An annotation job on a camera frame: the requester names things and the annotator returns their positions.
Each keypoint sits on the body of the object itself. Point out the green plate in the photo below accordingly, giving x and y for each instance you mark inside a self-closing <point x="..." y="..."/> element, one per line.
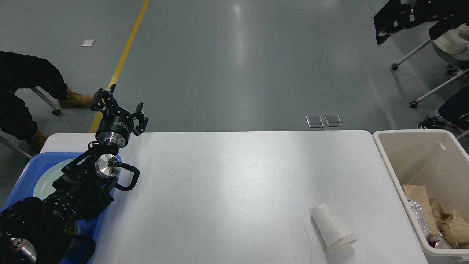
<point x="44" y="187"/>

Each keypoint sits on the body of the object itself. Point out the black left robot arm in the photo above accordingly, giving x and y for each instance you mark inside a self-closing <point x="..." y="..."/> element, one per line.
<point x="38" y="231"/>

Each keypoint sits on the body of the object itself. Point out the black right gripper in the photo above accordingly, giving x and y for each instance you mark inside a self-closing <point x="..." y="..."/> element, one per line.
<point x="396" y="15"/>

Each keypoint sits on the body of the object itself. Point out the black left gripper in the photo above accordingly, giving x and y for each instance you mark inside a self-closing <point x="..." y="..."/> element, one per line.
<point x="112" y="128"/>

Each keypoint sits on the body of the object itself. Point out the brown paper bag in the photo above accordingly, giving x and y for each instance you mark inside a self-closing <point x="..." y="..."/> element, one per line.
<point x="432" y="208"/>

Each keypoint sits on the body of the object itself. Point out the beige plastic bin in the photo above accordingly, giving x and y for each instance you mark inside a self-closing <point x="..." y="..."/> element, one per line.
<point x="436" y="160"/>

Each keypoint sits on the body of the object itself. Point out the crushed red soda can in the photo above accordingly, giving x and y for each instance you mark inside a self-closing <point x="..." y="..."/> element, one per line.
<point x="435" y="241"/>

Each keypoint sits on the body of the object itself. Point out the grey chair leg with caster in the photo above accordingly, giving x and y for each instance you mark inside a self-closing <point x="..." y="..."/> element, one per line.
<point x="55" y="108"/>

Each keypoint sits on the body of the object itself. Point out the person in dark jeans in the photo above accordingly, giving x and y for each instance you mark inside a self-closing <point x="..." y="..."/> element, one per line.
<point x="454" y="111"/>

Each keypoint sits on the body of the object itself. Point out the tan boot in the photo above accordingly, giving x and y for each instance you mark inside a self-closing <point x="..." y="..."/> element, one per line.
<point x="75" y="100"/>
<point x="37" y="141"/>

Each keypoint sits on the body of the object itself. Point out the foil wrapper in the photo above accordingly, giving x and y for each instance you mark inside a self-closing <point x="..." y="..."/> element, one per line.
<point x="418" y="212"/>

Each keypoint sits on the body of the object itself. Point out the white paper cup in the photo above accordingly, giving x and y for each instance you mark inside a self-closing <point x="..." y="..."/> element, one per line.
<point x="335" y="234"/>

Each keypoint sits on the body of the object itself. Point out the brown paper ball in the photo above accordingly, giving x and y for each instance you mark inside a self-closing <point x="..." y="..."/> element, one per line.
<point x="455" y="228"/>

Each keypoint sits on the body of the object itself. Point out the silver floor plate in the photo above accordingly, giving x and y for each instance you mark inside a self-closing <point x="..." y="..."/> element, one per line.
<point x="315" y="121"/>
<point x="333" y="121"/>

